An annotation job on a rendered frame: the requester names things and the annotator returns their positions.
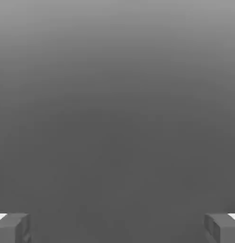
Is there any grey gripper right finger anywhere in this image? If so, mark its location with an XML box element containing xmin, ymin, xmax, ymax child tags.
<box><xmin>203</xmin><ymin>213</ymin><xmax>235</xmax><ymax>243</ymax></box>

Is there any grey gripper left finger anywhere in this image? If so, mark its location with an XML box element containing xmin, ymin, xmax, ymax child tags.
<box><xmin>0</xmin><ymin>213</ymin><xmax>32</xmax><ymax>243</ymax></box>

